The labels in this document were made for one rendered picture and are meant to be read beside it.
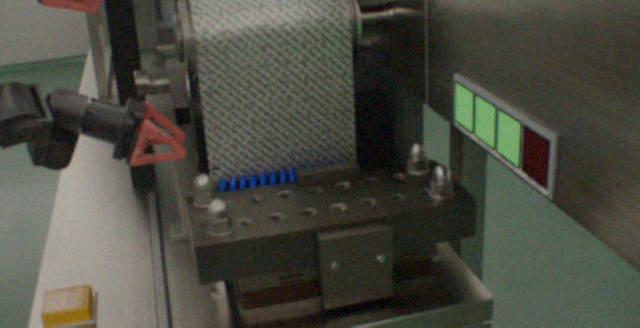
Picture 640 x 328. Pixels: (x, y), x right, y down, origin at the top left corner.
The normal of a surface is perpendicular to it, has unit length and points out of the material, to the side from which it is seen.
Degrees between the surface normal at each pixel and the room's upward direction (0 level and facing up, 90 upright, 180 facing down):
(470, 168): 90
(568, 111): 90
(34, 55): 90
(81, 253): 0
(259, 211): 0
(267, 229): 0
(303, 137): 90
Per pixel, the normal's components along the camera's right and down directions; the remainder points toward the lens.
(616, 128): -0.97, 0.14
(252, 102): 0.25, 0.34
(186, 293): -0.06, -0.93
